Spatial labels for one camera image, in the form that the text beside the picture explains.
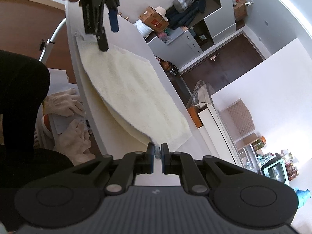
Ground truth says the dark brown door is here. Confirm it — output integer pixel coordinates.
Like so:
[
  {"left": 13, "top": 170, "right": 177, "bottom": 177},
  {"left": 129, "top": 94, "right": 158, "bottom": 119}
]
[{"left": 182, "top": 34, "right": 263, "bottom": 92}]

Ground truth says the cardboard box red print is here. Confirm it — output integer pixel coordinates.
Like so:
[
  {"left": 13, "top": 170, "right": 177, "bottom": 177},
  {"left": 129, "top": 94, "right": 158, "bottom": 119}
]
[{"left": 139, "top": 6, "right": 169, "bottom": 33}]

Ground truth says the teal toaster oven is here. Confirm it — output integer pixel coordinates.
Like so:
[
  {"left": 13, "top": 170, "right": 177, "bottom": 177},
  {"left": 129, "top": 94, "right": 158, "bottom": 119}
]
[{"left": 261, "top": 153, "right": 289, "bottom": 185}]

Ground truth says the dark hanging jacket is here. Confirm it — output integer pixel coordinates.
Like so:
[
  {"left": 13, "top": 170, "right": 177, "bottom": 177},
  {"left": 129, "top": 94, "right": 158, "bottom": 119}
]
[{"left": 166, "top": 0, "right": 206, "bottom": 30}]

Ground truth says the beige quilted chair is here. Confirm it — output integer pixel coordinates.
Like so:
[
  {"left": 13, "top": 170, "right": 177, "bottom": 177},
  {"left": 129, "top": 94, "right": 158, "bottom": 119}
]
[{"left": 219, "top": 99, "right": 255, "bottom": 140}]

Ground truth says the white knit glove lower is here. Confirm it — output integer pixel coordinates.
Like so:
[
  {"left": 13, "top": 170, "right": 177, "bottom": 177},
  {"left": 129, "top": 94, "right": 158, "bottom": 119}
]
[{"left": 54, "top": 119, "right": 96, "bottom": 166}]

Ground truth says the grey white cabinet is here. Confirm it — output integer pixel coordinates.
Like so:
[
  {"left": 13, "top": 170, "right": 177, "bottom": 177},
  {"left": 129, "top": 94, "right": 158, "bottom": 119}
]
[{"left": 147, "top": 0, "right": 236, "bottom": 69}]

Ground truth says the grey hanging bag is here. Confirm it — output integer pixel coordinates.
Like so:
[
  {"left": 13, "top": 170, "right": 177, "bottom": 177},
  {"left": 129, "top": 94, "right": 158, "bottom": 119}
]
[{"left": 173, "top": 0, "right": 195, "bottom": 13}]

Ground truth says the cream white towel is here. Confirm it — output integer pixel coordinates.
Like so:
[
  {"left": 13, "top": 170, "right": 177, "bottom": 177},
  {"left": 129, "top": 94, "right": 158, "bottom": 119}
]
[{"left": 75, "top": 33, "right": 192, "bottom": 152}]

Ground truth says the white dining table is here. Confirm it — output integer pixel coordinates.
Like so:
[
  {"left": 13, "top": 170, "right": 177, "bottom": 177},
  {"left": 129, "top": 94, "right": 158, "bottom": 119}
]
[{"left": 187, "top": 80, "right": 264, "bottom": 173}]

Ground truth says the white plastic bucket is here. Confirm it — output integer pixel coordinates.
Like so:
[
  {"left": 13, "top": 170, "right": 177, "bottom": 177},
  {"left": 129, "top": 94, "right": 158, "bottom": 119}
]
[{"left": 133, "top": 19, "right": 154, "bottom": 39}]

